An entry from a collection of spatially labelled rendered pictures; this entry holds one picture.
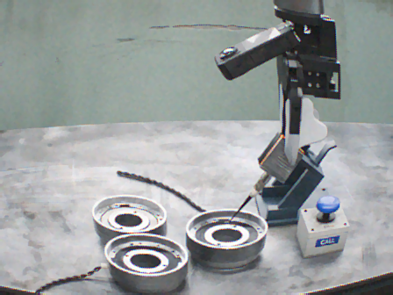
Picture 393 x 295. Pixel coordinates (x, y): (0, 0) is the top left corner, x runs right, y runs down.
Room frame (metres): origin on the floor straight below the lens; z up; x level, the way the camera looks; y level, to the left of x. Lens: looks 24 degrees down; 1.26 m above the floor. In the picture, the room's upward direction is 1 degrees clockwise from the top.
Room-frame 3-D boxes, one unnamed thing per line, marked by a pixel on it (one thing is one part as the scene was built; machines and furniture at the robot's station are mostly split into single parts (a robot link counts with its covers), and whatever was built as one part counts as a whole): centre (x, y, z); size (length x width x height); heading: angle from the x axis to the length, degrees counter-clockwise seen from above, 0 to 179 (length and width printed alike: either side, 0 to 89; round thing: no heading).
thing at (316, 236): (0.71, -0.19, 0.82); 0.08 x 0.07 x 0.05; 95
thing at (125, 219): (0.74, 0.09, 0.82); 0.10 x 0.10 x 0.04
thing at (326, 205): (0.71, -0.18, 0.85); 0.04 x 0.04 x 0.05
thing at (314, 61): (0.75, -0.14, 1.07); 0.09 x 0.08 x 0.12; 93
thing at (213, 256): (0.71, -0.04, 0.82); 0.10 x 0.10 x 0.04
